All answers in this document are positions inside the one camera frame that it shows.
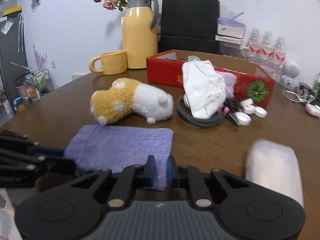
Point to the wall outlet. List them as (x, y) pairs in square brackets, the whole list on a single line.
[(53, 63)]

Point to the yellow mug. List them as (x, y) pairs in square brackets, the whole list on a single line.
[(113, 62)]

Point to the clear food container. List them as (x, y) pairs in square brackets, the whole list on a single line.
[(233, 53)]

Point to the white cloth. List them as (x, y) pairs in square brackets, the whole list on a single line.
[(202, 90)]

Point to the purple knit towel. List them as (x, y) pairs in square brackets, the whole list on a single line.
[(120, 147)]

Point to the yellow thermos jug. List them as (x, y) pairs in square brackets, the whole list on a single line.
[(138, 35)]

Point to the lilac cloth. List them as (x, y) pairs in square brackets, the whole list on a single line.
[(230, 82)]

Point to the black paper bag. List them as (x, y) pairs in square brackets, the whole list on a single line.
[(190, 22)]

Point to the yellow white plush hamster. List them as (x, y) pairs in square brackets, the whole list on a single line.
[(120, 97)]

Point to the stack of white boxes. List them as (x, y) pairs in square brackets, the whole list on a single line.
[(230, 41)]

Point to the pink white gadget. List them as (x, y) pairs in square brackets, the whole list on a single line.
[(313, 110)]

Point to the small pink object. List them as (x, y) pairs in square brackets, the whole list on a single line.
[(223, 109)]

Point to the white security camera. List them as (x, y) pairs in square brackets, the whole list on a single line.
[(291, 70)]

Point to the purple tissue pack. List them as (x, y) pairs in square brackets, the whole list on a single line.
[(231, 26)]

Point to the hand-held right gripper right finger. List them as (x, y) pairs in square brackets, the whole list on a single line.
[(171, 171)]

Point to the purple wall sticker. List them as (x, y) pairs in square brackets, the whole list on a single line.
[(40, 58)]

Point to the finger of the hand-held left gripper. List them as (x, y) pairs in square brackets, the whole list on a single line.
[(60, 167), (45, 151)]

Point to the red cardboard box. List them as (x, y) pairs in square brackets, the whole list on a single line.
[(165, 70)]

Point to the white round case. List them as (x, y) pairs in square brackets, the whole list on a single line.
[(260, 112), (247, 106)]

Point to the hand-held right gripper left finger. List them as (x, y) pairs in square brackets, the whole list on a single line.
[(148, 172)]

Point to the grey cabinet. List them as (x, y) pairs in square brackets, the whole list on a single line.
[(10, 62)]

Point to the plastic water bottle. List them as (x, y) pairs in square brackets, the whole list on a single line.
[(279, 56), (267, 51), (253, 47)]

